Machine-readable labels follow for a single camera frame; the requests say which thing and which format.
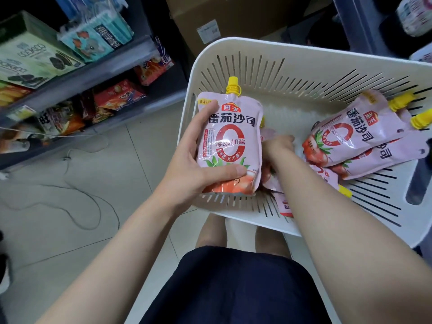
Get cardboard box with white label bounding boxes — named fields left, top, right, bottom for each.
left=165, top=0, right=311, bottom=58

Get blue snack packet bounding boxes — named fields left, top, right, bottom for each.
left=54, top=0, right=129, bottom=21

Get person's right forearm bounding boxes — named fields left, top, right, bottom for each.
left=270, top=155, right=432, bottom=324

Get orange hanging snack packet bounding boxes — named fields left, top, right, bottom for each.
left=134, top=36, right=175, bottom=86

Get person's left hand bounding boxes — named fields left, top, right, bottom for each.
left=152, top=100, right=248, bottom=217

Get green snack box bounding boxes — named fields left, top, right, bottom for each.
left=0, top=11, right=85, bottom=90

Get grey snack rack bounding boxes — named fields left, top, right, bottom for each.
left=0, top=0, right=188, bottom=172

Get pile of mixed snack packets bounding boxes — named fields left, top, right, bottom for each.
left=0, top=82, right=115, bottom=156

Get person's right hand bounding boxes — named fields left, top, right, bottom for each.
left=261, top=135, right=297, bottom=172

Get person's leg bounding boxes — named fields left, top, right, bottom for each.
left=195, top=214, right=227, bottom=248
left=255, top=225, right=292, bottom=260

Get teal snack box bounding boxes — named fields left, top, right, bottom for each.
left=57, top=9, right=134, bottom=63

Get person's right leg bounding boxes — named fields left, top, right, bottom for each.
left=255, top=225, right=292, bottom=260

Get person's dark shorts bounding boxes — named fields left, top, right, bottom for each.
left=140, top=245, right=333, bottom=324

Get person's left forearm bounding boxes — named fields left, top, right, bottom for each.
left=35, top=195, right=203, bottom=324

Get person's left leg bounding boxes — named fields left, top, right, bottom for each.
left=195, top=214, right=227, bottom=248

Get red orange snack packet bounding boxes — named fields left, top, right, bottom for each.
left=94, top=80, right=146, bottom=111

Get white floor cable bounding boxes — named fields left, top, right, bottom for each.
left=0, top=126, right=121, bottom=232

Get dark blue shelf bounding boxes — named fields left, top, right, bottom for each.
left=332, top=0, right=432, bottom=257

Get row of dark sauce bottles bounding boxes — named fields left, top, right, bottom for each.
left=378, top=0, right=432, bottom=63

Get white plastic basket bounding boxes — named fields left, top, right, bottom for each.
left=177, top=36, right=432, bottom=248

